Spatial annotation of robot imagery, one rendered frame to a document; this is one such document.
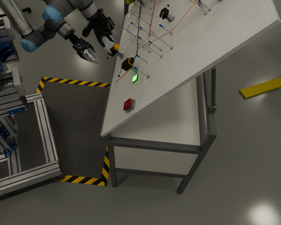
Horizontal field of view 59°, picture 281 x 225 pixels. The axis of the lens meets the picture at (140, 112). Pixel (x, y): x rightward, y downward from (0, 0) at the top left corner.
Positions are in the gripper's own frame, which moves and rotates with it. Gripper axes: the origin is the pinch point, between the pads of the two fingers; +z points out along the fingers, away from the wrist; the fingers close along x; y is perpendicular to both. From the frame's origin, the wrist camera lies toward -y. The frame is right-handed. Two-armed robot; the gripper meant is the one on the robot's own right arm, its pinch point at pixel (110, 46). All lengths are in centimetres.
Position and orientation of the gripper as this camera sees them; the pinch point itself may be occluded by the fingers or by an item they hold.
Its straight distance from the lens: 134.2
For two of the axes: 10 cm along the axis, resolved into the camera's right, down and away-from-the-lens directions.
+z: 4.3, 5.4, 7.2
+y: 8.9, -1.5, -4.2
